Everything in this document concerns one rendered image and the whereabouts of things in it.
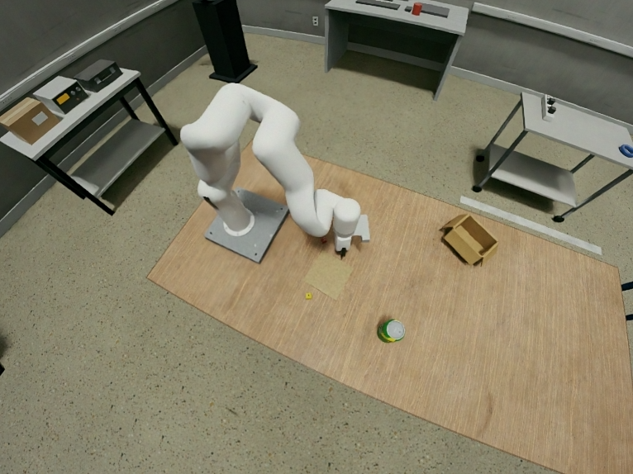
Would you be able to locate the beige square mat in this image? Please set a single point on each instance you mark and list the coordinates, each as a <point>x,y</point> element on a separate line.
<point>328,275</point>

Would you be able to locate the green drink can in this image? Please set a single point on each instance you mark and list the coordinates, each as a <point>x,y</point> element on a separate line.
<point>392,330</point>

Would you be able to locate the brown cardboard box with flaps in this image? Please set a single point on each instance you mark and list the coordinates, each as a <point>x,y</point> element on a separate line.
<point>476,234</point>

